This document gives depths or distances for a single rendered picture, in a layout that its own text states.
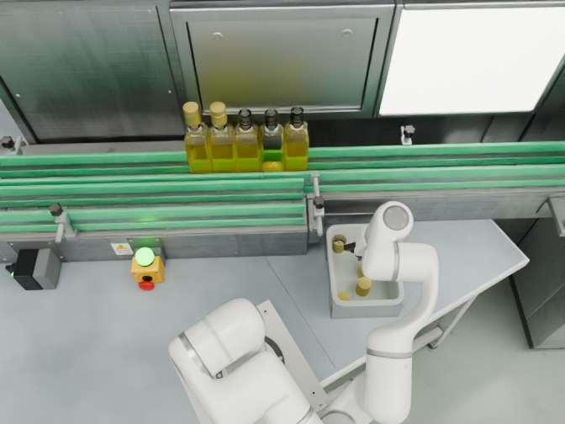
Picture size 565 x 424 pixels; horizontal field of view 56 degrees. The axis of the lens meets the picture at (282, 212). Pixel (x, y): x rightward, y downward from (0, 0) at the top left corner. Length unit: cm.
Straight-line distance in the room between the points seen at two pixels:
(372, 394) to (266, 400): 20
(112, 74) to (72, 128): 24
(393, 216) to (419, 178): 38
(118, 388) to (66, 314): 24
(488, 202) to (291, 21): 71
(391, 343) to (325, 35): 66
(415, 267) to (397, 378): 20
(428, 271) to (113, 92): 88
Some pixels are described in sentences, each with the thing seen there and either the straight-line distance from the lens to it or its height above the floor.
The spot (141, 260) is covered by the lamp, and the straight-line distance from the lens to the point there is 135.
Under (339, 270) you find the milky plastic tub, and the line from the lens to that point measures 139.
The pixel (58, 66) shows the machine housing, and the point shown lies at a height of 114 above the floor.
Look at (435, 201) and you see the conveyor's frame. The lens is 144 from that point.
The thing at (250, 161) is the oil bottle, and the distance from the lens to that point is 128.
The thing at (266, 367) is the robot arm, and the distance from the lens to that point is 96.
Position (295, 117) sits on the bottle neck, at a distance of 119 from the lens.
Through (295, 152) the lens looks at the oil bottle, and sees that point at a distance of 126.
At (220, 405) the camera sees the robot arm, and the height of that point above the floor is 108.
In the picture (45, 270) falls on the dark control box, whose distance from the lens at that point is 143.
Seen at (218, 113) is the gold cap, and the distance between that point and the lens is 117.
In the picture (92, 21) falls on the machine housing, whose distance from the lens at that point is 128.
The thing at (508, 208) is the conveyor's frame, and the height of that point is 81.
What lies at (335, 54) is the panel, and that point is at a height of 119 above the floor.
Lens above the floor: 201
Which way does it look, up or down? 57 degrees down
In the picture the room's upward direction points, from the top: straight up
